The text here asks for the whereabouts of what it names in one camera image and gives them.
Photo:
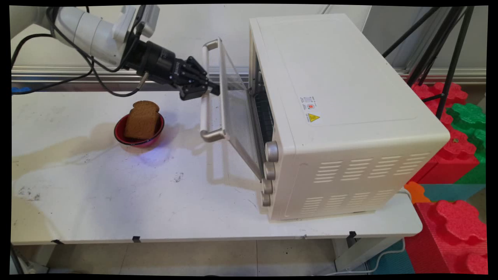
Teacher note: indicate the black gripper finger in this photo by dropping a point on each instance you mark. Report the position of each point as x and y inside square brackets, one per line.
[192, 91]
[200, 76]

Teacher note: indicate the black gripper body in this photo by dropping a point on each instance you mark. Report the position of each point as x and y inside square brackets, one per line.
[159, 62]

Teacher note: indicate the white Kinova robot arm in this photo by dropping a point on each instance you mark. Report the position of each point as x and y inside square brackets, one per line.
[87, 33]

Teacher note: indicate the brown bread slice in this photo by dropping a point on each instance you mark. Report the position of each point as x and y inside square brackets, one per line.
[142, 120]

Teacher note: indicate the red bowl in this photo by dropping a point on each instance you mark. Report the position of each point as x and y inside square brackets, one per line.
[120, 134]

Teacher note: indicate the large silver oven knob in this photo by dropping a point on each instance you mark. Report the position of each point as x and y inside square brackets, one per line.
[272, 151]

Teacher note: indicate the yellow warning sticker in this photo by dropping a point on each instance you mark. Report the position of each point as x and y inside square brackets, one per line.
[313, 117]

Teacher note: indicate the small silver oven knob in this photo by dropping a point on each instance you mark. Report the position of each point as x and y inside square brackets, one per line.
[265, 200]

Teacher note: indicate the blue tape strip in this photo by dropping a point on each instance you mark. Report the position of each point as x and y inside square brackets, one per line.
[20, 90]

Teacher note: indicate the cream toaster oven body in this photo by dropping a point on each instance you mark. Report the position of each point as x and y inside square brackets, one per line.
[350, 97]

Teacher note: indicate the white table leg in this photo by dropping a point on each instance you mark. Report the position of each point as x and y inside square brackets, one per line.
[362, 252]

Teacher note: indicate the orange foam block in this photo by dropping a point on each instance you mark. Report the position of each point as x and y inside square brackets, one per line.
[417, 193]

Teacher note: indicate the black tripod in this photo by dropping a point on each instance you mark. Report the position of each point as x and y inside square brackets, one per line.
[455, 50]

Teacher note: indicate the teal floor mat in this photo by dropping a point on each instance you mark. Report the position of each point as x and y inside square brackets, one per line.
[393, 265]

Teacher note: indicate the large red foam block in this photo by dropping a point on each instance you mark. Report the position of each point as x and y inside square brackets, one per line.
[453, 159]

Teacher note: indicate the green foam block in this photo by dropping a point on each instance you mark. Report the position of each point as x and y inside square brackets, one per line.
[470, 118]

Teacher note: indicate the teal foam block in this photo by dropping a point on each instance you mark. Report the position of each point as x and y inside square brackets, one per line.
[453, 191]

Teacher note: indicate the red foam block with knobs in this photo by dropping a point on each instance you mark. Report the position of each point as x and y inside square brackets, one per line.
[457, 235]

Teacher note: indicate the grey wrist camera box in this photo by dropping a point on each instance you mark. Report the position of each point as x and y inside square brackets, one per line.
[144, 19]

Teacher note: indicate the aluminium wall rail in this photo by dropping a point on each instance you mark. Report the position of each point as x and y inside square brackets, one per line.
[58, 74]

